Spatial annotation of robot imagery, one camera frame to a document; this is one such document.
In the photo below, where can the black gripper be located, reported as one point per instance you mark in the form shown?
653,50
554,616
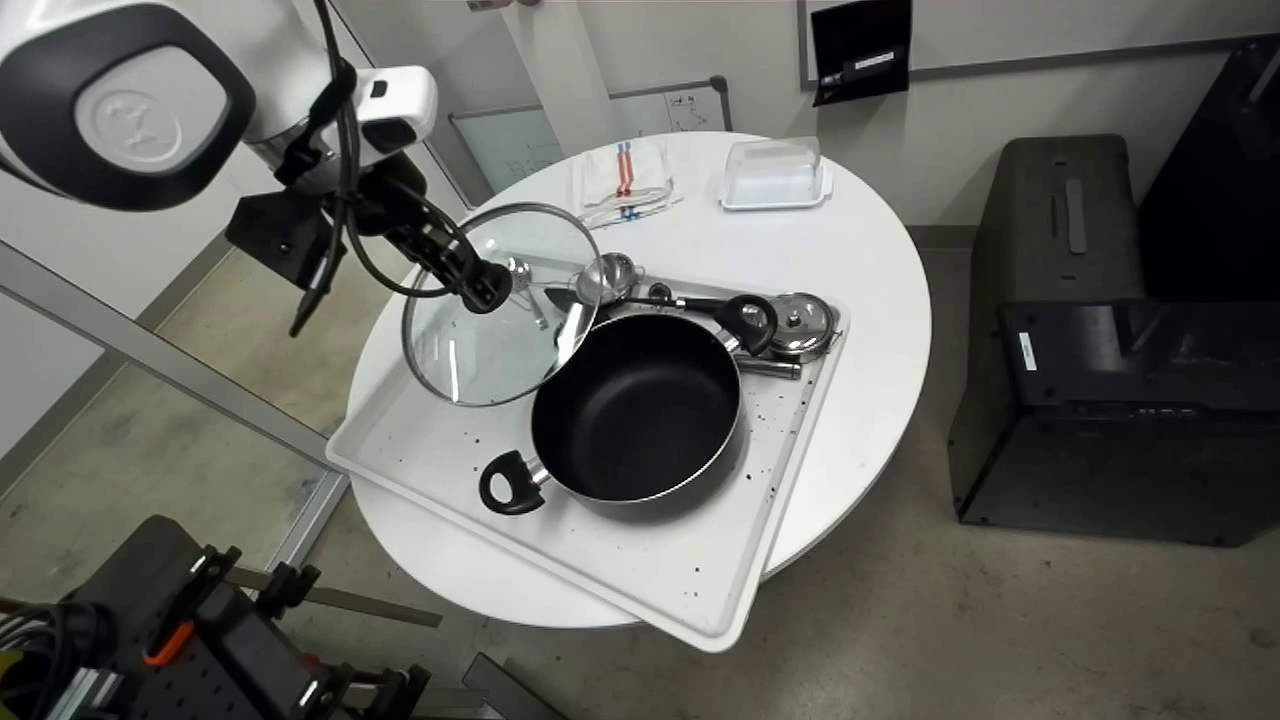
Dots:
392,205

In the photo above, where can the white plastic tray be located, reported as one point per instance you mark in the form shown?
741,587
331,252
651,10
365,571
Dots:
686,567

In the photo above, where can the black cabinet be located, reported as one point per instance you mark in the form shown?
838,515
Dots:
1088,407

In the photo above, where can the steel measuring cup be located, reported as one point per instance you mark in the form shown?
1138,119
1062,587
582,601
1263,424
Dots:
794,326

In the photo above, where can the clear plastic container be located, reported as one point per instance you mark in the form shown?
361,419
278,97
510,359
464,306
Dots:
774,176

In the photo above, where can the black cooking pot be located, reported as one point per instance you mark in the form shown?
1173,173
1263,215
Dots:
646,409

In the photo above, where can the black equipment cart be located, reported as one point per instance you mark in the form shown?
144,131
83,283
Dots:
175,630

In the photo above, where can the black marker holder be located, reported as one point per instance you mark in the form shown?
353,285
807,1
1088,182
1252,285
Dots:
860,50

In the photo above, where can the steel ladle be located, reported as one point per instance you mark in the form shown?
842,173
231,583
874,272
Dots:
627,285

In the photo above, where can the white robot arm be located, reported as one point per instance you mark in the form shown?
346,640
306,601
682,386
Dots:
136,104

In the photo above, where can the glass lid with black knob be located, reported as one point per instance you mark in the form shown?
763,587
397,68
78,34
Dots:
548,301

